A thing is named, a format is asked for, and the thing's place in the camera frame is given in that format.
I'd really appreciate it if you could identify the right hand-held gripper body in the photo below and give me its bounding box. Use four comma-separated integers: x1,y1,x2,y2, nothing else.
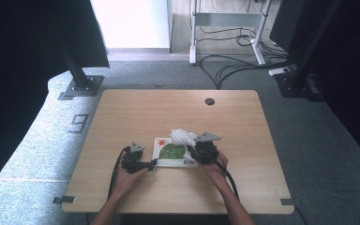
193,131,222,164

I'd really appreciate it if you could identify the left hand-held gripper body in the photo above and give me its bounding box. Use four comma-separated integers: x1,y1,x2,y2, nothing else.
121,142,149,174

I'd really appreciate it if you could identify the white waffle cloth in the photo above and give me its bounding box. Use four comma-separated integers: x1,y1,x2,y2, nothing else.
170,128,199,148

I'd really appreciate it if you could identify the caterpillar picture book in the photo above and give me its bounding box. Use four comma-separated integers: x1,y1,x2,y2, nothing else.
152,137,200,169

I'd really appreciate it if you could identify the person's left hand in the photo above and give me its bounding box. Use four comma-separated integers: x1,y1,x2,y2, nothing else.
113,156,150,197

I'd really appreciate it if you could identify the person's right hand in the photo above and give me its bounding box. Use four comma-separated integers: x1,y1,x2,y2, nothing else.
201,149,230,186

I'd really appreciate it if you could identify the black stand with grey base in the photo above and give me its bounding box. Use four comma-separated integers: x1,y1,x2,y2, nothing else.
57,40,105,101

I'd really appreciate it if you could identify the white power strip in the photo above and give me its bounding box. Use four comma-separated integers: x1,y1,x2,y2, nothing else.
268,67,292,77

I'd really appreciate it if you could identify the dark curtain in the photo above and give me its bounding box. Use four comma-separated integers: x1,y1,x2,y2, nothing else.
268,0,360,172
0,0,111,204

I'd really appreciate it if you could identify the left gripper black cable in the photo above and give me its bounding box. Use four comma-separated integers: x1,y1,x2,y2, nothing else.
107,146,131,200

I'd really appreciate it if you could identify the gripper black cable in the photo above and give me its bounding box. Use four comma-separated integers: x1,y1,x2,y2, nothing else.
214,153,240,200
107,146,131,200

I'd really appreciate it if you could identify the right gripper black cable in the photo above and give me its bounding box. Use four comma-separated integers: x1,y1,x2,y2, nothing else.
214,153,240,200

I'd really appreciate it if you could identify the tangle of black floor cables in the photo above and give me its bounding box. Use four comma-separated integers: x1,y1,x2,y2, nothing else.
198,26,296,90

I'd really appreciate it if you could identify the white desk frame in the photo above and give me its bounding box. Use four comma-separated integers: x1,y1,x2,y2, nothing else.
188,0,275,67

